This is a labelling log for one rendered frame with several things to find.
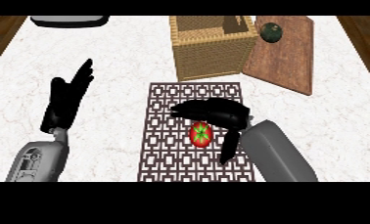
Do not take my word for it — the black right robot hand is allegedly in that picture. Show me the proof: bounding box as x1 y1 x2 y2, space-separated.
169 98 252 165

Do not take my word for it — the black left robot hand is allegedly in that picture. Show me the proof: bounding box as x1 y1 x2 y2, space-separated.
39 58 95 135

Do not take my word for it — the red tomato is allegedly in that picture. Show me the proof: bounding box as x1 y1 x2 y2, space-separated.
188 120 215 149

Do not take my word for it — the wicker basket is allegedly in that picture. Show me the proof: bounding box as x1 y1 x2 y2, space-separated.
169 16 261 82

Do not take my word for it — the brown patterned placemat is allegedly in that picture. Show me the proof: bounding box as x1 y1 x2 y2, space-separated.
136 82 259 183

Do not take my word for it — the brown wooden cutting board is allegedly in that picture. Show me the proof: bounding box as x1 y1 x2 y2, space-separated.
241 16 315 97

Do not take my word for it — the dark green round vegetable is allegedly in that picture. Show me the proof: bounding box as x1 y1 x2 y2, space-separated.
261 22 284 44

